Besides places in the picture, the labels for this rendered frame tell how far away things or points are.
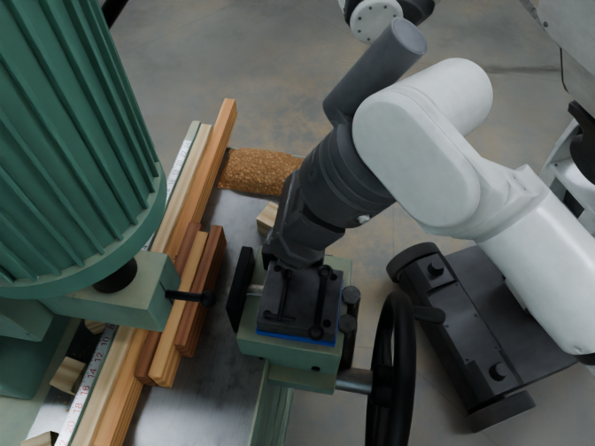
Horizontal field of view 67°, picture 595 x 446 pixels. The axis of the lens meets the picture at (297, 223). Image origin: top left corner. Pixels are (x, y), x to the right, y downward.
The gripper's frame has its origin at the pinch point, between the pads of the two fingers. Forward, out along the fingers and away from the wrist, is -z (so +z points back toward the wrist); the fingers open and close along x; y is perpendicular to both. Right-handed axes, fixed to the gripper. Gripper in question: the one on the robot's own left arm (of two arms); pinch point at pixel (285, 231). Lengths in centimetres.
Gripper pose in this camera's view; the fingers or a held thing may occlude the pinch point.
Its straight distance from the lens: 52.9
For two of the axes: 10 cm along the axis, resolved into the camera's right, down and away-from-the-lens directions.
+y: -8.5, -4.0, -3.4
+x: 1.7, -8.2, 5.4
